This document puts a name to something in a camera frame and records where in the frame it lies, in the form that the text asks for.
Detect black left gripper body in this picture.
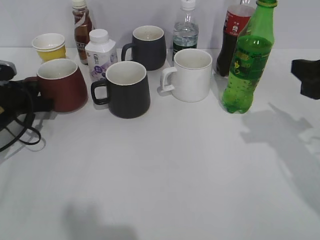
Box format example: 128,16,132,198
0,77,38,130

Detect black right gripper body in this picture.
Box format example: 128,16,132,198
291,59,320,100

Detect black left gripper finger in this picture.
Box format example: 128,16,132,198
32,97,54,113

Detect red ceramic mug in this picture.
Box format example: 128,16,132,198
23,58,88,113

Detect green soda bottle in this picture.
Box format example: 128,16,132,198
221,0,278,114

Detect yellow paper cup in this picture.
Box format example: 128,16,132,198
31,33,66,62

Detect white yogurt bottle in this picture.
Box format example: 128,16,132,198
85,29,118,82

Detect black ceramic mug front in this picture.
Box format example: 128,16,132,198
90,61,151,119

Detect cola bottle red label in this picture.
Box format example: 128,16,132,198
216,0,255,77

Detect brown drink bottle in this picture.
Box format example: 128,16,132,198
72,0,95,65

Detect white ceramic mug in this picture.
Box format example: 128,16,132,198
159,48,213,103

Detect dark grey mug rear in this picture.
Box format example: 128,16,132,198
121,25,167,71

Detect clear water bottle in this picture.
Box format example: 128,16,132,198
172,0,199,59

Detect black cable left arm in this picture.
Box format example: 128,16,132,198
0,84,42,152

